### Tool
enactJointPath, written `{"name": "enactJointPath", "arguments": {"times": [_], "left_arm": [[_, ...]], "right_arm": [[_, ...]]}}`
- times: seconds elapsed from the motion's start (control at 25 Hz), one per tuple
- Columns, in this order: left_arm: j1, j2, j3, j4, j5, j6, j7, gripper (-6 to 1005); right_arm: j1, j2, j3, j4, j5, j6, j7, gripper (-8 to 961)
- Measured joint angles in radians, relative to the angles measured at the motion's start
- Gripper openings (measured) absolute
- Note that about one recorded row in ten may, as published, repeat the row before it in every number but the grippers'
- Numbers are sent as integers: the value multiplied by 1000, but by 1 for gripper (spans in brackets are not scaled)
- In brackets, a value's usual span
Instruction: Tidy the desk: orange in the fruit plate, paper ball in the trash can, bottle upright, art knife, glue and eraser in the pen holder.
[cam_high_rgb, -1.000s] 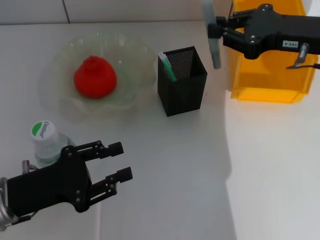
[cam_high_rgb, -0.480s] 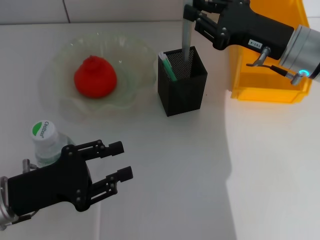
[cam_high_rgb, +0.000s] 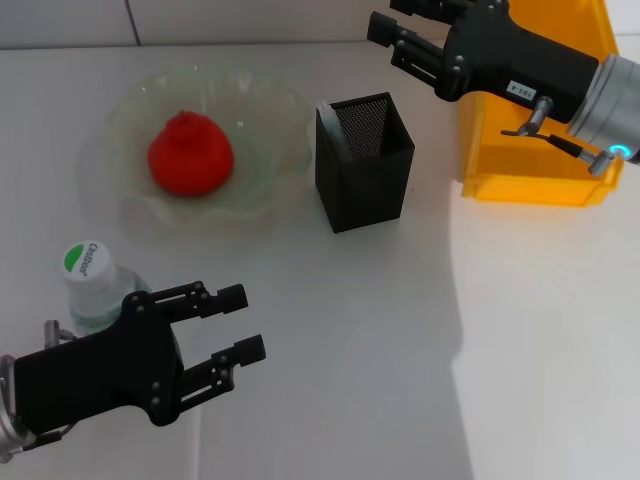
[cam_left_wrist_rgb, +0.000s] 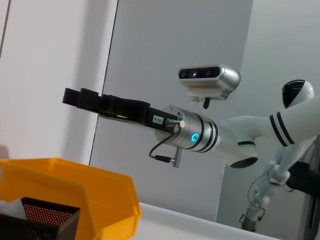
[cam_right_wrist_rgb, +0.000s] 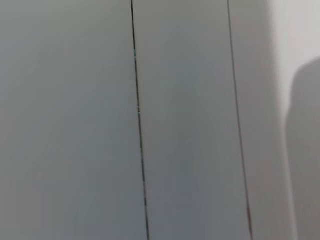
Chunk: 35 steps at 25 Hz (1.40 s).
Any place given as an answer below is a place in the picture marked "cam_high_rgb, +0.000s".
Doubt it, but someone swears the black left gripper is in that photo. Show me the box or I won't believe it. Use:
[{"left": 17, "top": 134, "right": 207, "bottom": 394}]
[{"left": 13, "top": 281, "right": 266, "bottom": 435}]

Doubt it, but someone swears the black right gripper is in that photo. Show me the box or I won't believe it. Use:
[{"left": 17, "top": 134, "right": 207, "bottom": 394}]
[{"left": 367, "top": 0, "right": 600, "bottom": 125}]

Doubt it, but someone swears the clear green-label water bottle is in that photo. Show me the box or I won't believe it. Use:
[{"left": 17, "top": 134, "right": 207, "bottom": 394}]
[{"left": 63, "top": 241, "right": 151, "bottom": 337}]

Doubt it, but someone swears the red-orange fruit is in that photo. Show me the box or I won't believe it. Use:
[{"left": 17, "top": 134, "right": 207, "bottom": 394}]
[{"left": 147, "top": 110, "right": 235, "bottom": 197}]

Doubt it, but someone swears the green glass fruit plate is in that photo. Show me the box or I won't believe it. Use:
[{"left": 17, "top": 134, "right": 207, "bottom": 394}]
[{"left": 79, "top": 64, "right": 314, "bottom": 232}]

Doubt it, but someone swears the black mesh pen holder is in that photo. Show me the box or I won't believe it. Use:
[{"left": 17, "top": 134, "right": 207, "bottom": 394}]
[{"left": 314, "top": 91, "right": 417, "bottom": 235}]

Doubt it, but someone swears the yellow plastic bin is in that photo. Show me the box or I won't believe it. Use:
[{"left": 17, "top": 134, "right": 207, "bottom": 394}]
[{"left": 457, "top": 0, "right": 626, "bottom": 207}]

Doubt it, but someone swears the left arm connector cable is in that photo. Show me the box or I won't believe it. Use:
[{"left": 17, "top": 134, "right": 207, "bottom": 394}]
[{"left": 42, "top": 319, "right": 79, "bottom": 347}]

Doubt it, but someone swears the arm connector cable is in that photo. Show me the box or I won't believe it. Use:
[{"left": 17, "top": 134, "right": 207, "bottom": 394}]
[
  {"left": 42, "top": 319, "right": 79, "bottom": 347},
  {"left": 499, "top": 95, "right": 617, "bottom": 175}
]

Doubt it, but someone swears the right arm connector cable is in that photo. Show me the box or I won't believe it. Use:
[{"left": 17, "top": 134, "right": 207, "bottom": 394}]
[{"left": 499, "top": 95, "right": 617, "bottom": 175}]

